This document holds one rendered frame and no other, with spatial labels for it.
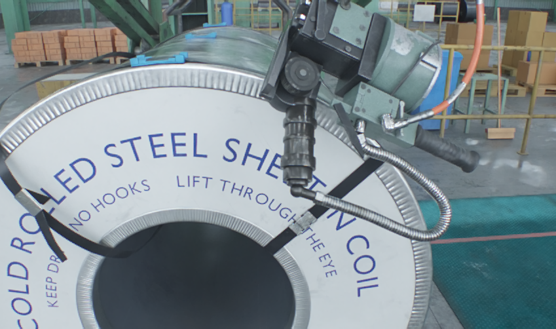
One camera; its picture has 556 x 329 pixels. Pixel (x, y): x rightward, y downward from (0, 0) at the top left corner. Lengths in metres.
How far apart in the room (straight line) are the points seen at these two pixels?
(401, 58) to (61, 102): 0.65
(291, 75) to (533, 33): 9.88
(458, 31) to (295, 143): 9.11
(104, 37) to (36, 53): 1.87
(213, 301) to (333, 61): 1.02
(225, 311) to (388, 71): 1.01
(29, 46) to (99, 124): 11.82
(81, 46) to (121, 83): 11.33
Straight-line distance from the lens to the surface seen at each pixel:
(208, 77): 0.85
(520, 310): 2.56
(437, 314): 2.39
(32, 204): 0.99
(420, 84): 0.74
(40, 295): 1.19
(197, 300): 1.54
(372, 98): 0.71
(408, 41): 0.75
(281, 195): 0.93
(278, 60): 0.68
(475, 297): 2.56
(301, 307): 1.10
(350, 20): 0.74
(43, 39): 12.55
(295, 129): 0.71
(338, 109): 0.68
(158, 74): 0.87
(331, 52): 0.72
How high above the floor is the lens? 1.48
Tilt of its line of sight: 21 degrees down
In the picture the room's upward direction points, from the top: straight up
